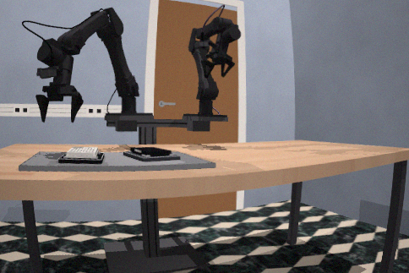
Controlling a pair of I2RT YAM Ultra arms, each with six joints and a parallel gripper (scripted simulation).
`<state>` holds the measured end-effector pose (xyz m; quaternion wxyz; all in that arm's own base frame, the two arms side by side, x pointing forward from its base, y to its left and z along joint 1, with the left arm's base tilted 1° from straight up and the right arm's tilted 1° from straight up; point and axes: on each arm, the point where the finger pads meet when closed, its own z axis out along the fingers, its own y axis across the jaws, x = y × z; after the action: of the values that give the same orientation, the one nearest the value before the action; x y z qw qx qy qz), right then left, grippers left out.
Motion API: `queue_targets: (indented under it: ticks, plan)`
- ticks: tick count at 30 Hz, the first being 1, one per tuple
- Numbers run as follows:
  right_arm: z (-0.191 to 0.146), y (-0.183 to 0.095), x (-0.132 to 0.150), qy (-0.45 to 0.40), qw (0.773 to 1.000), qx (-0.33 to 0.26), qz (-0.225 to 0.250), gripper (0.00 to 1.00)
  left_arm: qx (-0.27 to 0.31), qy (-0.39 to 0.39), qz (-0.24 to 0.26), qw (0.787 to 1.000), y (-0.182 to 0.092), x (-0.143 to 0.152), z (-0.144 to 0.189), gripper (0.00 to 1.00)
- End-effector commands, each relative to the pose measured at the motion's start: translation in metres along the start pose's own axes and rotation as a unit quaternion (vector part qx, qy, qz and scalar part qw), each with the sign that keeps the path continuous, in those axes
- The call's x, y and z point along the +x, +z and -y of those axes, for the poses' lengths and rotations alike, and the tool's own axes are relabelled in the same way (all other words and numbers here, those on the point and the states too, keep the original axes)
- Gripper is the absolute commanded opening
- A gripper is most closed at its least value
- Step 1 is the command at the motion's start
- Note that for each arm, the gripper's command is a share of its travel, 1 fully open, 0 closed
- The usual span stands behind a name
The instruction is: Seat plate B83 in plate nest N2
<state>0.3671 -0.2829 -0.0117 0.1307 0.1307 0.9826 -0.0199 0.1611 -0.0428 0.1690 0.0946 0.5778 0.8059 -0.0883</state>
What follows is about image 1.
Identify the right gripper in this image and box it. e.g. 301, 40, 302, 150
35, 66, 84, 123

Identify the black rectangular frame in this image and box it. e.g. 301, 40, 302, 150
58, 151, 104, 164

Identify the white perforated plate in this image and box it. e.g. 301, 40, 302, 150
66, 147, 99, 158

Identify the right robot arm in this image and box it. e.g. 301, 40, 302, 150
37, 8, 153, 116

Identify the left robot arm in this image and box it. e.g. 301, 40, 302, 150
183, 17, 241, 117

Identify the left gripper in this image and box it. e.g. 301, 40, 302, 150
198, 40, 235, 78

